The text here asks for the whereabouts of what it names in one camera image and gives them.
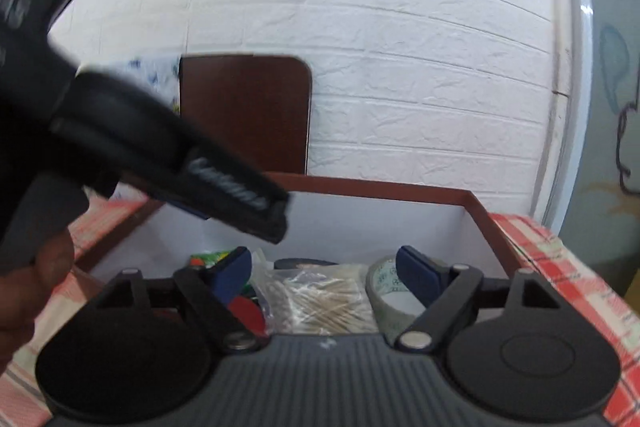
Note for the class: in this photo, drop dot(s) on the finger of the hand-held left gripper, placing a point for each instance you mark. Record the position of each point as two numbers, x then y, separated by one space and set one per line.
235 194

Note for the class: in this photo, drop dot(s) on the red tape roll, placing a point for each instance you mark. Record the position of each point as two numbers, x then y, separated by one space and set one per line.
247 314

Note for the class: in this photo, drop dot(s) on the person's left hand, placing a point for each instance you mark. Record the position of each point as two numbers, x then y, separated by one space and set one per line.
35 297

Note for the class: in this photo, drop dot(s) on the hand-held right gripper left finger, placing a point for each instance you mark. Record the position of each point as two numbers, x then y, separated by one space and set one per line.
232 274

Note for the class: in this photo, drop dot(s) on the clear green-print tape roll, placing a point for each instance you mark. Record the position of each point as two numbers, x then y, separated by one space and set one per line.
385 297

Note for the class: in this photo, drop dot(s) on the brown cardboard box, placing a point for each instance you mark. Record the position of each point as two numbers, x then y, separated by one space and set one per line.
350 222

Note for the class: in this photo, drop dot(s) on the bag of wooden toothpicks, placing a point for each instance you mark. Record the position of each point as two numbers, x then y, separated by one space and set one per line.
320 302

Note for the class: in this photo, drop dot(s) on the white and green printed packet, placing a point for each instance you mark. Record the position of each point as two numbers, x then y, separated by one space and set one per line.
207 259

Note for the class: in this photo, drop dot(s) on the brown chair back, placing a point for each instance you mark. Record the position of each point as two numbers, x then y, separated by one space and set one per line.
245 117

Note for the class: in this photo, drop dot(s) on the cartoon wall sticker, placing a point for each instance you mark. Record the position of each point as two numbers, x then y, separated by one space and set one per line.
620 107

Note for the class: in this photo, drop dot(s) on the white printed cloth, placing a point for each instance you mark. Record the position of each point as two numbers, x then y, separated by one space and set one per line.
155 79

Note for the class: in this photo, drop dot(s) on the white door frame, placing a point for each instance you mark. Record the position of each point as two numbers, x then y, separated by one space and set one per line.
567 57

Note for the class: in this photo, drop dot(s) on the black tape roll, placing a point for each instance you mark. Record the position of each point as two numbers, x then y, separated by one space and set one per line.
305 264

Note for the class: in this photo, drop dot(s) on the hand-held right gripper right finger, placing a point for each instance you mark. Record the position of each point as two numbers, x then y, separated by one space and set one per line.
414 278

